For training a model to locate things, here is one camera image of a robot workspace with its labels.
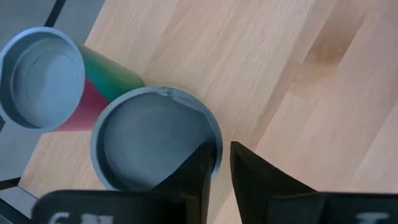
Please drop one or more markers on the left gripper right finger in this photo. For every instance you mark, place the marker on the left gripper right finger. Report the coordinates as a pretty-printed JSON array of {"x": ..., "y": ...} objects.
[{"x": 258, "y": 180}]

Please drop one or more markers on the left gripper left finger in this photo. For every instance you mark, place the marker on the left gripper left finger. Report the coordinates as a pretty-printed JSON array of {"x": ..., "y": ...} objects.
[{"x": 202, "y": 174}]

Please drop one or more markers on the green red swirl label can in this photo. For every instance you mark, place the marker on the green red swirl label can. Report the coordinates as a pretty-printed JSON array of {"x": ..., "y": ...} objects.
[{"x": 146, "y": 140}]

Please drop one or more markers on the pink green label tin can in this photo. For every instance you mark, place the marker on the pink green label tin can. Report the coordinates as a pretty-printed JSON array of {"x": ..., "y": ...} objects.
[{"x": 43, "y": 81}]

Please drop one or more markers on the wooden shelf black metal frame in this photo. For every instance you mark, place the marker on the wooden shelf black metal frame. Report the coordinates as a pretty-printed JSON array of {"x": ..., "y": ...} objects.
[{"x": 280, "y": 93}]

